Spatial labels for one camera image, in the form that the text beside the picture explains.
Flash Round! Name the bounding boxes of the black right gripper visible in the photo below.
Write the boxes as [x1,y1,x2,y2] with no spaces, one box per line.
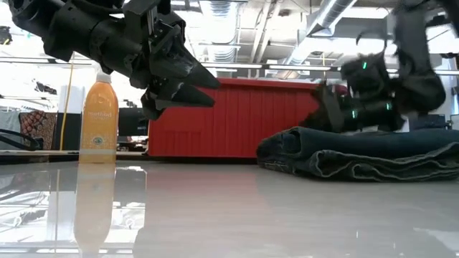
[304,52,406,133]

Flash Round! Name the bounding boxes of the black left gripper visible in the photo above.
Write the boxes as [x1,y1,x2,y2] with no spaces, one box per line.
[89,0,222,121]

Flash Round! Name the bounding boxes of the red patterned cloth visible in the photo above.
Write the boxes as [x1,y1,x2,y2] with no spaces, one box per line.
[19,110,58,151]

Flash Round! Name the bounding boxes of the ribbed silver duct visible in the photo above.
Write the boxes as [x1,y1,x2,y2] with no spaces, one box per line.
[204,0,237,64]

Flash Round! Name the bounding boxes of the silver ventilation duct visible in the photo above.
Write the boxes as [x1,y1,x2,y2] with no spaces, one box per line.
[279,0,359,78]

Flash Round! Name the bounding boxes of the dark blue jeans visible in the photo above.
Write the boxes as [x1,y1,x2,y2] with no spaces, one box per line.
[255,125,459,183]

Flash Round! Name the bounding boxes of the orange spray bottle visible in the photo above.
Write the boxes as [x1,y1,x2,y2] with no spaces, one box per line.
[78,70,120,165]

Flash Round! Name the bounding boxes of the black cabinet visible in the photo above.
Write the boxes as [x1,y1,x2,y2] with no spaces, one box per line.
[52,113,83,151]

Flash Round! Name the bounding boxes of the white table mat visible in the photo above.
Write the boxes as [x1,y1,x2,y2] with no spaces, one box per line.
[0,160,459,258]

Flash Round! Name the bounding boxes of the white column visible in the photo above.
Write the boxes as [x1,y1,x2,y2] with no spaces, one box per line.
[58,85,86,115]

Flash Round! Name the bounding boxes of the ceiling light strip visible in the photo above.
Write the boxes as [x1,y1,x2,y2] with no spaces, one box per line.
[200,62,265,70]
[268,64,333,72]

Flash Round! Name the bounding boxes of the red plastic laundry bin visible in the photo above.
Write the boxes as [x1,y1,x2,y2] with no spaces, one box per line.
[147,77,349,159]

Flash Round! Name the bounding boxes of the light wooden desk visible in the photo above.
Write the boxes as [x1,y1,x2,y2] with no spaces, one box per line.
[0,149,151,163]

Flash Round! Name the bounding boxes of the black ceiling spotlight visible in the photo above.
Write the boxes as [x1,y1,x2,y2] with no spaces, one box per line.
[0,25,14,46]

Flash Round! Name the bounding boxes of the black monitor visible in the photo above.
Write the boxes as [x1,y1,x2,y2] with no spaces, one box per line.
[118,107,150,138]

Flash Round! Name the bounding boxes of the grey fabric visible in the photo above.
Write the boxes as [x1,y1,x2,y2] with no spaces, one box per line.
[0,110,22,132]

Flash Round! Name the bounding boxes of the yellow cable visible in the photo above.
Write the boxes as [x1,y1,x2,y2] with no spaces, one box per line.
[58,53,75,151]

